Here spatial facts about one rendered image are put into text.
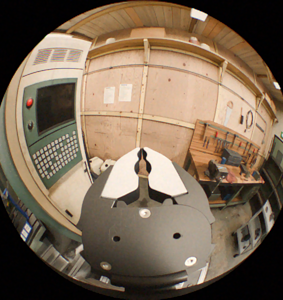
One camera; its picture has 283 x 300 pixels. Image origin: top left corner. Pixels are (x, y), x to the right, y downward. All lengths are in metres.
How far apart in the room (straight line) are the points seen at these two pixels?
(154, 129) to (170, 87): 0.71
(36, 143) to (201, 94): 1.88
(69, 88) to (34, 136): 0.39
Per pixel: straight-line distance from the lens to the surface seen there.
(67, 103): 0.76
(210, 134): 1.70
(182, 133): 1.64
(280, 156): 3.67
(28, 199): 0.28
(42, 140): 0.68
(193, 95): 1.61
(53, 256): 1.10
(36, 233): 1.02
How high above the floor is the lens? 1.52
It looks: 29 degrees down
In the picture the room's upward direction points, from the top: 7 degrees clockwise
